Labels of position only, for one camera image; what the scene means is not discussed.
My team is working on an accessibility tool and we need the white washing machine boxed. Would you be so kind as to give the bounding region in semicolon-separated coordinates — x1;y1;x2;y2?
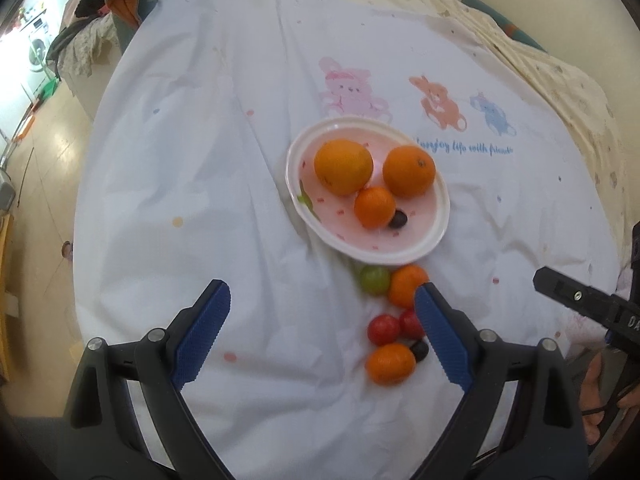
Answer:
21;8;53;98

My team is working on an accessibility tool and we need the wooden yellow chair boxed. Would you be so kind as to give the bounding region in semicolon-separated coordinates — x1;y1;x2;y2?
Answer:
0;214;14;382

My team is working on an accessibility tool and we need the small orange kumquat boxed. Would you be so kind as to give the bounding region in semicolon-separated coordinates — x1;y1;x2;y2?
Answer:
366;342;416;386

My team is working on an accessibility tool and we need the medium mandarin orange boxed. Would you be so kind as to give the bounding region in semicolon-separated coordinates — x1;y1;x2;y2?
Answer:
386;264;430;310

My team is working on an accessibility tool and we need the person's right hand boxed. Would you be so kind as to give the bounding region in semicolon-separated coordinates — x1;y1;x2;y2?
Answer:
579;353;626;446

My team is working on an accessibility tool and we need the dark purple grape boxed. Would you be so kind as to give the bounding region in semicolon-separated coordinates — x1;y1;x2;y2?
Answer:
388;209;408;230

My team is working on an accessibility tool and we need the small mandarin orange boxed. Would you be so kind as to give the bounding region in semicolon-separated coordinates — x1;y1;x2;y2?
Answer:
354;186;396;230

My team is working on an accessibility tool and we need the large orange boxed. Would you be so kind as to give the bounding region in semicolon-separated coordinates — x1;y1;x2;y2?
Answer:
314;139;374;196
382;144;436;200

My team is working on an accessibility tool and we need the cream patterned blanket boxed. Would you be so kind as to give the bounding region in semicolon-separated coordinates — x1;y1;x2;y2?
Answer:
244;0;632;241

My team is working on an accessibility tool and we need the green lime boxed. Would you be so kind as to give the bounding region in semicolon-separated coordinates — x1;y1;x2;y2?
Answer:
359;266;390;296

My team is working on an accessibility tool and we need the small red cherry tomato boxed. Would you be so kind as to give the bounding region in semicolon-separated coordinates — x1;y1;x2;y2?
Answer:
367;314;401;347

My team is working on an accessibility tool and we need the pink strawberry oval plate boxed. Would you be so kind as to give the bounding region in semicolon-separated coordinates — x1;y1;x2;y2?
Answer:
285;116;450;266

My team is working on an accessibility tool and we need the pile of clothes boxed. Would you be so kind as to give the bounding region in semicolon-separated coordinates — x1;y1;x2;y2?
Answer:
47;0;158;80

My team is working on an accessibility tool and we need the large red tomato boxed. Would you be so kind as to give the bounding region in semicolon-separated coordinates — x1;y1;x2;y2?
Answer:
399;310;425;340

